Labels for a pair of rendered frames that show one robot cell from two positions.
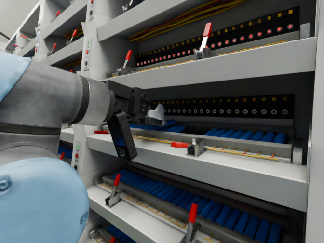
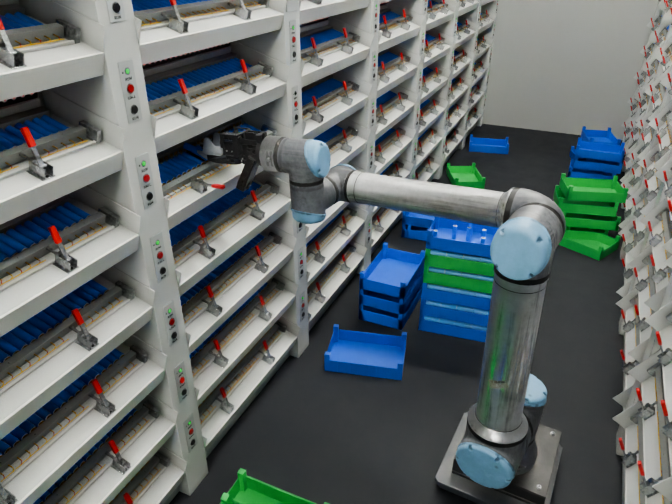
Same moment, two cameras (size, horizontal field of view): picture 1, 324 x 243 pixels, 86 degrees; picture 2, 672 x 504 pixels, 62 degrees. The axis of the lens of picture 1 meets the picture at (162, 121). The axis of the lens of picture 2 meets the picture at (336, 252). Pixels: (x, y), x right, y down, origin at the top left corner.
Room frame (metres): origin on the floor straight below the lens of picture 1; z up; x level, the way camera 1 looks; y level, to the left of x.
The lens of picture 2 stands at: (0.57, 1.53, 1.46)
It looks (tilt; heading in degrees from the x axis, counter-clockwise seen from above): 29 degrees down; 254
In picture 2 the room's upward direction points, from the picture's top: straight up
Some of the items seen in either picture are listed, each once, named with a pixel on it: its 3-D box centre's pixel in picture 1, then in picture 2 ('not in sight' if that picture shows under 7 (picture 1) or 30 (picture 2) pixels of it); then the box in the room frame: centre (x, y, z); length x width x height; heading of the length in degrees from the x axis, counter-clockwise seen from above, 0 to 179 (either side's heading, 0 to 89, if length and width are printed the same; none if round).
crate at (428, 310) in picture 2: not in sight; (459, 300); (-0.49, -0.24, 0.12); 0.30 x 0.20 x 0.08; 146
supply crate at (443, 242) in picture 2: not in sight; (468, 233); (-0.49, -0.24, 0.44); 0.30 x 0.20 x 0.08; 146
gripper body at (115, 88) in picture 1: (123, 106); (245, 147); (0.40, 0.09, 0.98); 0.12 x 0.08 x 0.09; 141
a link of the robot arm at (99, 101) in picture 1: (88, 102); (272, 153); (0.34, 0.15, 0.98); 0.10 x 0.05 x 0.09; 51
